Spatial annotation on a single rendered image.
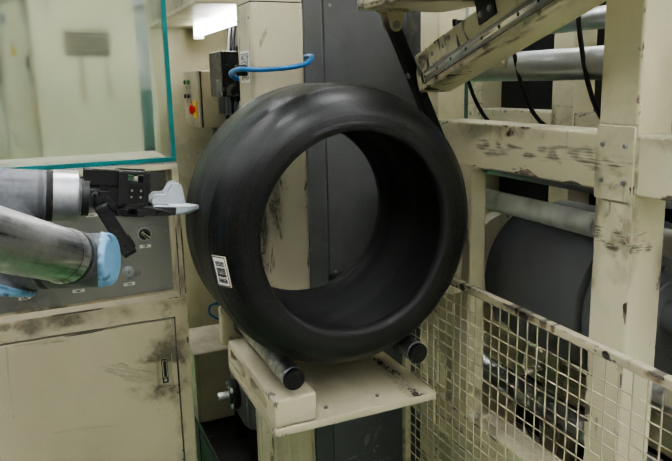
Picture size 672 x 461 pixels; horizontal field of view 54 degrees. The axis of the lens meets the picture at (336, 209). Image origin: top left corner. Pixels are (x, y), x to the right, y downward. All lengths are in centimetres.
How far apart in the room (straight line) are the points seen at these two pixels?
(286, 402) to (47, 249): 58
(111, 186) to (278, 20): 59
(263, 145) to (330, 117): 14
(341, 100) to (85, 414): 114
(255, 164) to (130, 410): 99
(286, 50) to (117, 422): 110
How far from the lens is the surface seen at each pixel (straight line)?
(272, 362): 140
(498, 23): 141
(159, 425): 202
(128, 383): 195
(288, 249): 165
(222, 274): 123
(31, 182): 123
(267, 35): 160
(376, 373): 159
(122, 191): 124
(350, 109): 126
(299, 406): 137
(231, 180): 121
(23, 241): 96
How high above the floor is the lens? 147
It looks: 11 degrees down
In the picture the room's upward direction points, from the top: 1 degrees counter-clockwise
